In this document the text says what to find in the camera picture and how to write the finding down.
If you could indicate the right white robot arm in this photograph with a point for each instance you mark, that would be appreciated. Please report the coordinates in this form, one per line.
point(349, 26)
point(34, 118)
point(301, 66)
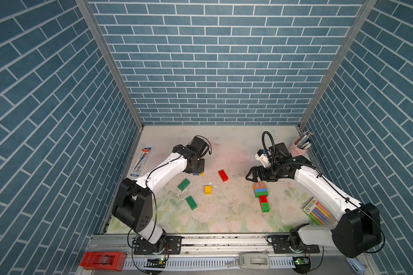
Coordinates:
point(339, 220)

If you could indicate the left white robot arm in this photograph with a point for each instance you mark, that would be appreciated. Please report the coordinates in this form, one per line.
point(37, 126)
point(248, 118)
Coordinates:
point(135, 202)

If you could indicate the pink pen cup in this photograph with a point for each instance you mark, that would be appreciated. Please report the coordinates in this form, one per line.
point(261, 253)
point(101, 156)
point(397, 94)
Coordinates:
point(295, 150)

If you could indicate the yellow square lego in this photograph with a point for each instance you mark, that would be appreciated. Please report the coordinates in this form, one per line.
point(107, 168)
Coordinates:
point(207, 190)

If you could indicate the light blue long lego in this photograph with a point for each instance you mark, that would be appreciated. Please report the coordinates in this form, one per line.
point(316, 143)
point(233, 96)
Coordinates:
point(261, 189)

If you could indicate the grey clamp handle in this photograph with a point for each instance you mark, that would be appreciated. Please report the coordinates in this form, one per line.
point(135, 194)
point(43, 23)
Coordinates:
point(255, 261)

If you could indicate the red small lego brick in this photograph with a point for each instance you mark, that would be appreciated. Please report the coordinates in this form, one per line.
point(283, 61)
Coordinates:
point(263, 199)

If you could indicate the pens in cup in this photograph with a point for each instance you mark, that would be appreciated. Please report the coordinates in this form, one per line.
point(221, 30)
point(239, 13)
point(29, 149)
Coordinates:
point(304, 142)

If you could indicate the green small square lego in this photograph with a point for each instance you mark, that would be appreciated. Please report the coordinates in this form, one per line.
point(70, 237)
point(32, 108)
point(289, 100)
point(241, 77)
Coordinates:
point(265, 207)

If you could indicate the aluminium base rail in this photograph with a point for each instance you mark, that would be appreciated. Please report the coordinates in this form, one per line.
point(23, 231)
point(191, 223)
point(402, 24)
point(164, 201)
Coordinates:
point(210, 252)

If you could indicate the pen package box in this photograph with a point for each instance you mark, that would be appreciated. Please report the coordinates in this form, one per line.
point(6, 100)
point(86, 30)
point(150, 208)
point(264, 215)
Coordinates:
point(136, 169)

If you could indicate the red long lego brick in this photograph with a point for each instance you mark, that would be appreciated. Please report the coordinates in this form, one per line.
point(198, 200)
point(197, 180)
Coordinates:
point(223, 176)

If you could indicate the coloured marker pack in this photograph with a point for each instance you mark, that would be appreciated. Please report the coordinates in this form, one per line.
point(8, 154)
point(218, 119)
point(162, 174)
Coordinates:
point(317, 212)

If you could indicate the red tool on rail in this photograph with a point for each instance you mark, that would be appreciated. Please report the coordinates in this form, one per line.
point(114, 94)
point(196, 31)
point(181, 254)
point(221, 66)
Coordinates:
point(108, 261)

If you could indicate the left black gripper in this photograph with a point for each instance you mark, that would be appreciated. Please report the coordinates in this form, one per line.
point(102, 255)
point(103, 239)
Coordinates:
point(200, 168)

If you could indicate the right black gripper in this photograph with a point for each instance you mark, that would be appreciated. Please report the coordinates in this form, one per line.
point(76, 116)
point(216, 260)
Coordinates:
point(261, 176)

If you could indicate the orange half-round lego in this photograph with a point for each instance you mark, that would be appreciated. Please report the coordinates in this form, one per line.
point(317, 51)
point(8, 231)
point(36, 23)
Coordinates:
point(259, 185)

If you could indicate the light blue object corner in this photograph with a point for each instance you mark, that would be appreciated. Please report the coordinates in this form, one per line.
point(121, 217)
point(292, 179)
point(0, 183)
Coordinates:
point(356, 265)

